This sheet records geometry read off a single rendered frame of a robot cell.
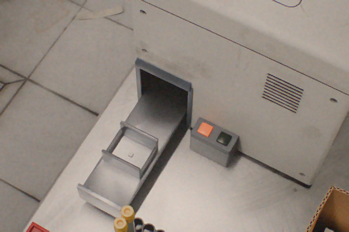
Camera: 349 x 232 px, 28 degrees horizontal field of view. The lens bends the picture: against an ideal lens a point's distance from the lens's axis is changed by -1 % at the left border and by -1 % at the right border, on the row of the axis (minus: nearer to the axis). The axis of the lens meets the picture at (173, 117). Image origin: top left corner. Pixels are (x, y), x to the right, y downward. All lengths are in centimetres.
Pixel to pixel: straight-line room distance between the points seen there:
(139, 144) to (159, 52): 14
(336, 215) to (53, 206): 37
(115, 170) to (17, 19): 134
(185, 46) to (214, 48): 4
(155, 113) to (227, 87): 15
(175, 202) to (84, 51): 122
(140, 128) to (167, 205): 11
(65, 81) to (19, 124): 19
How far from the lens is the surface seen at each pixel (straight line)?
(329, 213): 90
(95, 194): 91
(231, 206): 96
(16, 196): 195
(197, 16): 78
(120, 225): 84
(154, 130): 96
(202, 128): 95
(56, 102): 205
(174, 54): 86
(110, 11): 220
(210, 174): 98
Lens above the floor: 177
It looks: 62 degrees down
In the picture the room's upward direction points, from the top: 1 degrees clockwise
